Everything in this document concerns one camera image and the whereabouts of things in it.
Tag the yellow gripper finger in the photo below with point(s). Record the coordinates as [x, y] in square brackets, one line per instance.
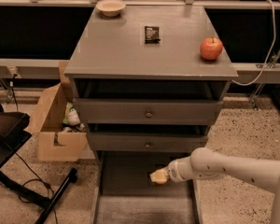
[160, 172]

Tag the metal window rail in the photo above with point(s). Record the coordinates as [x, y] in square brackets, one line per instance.
[52, 69]

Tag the grey middle drawer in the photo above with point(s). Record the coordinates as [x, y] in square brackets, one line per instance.
[145, 142]

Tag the black stand with base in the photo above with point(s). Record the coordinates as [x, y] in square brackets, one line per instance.
[12, 137]

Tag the grey wooden drawer cabinet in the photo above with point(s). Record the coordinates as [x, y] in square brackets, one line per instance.
[112, 61]

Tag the cardboard box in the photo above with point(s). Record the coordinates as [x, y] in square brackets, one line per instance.
[54, 143]

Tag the grey open bottom drawer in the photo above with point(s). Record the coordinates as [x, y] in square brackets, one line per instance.
[126, 194]

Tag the red apple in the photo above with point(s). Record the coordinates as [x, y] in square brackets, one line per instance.
[211, 48]

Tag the beige bowl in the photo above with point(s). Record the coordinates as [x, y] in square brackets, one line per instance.
[111, 8]

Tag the orange fruit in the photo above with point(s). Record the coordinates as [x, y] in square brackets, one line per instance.
[160, 180]

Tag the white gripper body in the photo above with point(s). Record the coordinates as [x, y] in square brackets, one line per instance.
[174, 173]

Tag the grey top drawer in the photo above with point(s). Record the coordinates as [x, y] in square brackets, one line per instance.
[163, 112]

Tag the white green plush toy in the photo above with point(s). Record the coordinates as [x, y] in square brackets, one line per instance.
[71, 117]

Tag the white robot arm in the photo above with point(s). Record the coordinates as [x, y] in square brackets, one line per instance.
[206, 164]

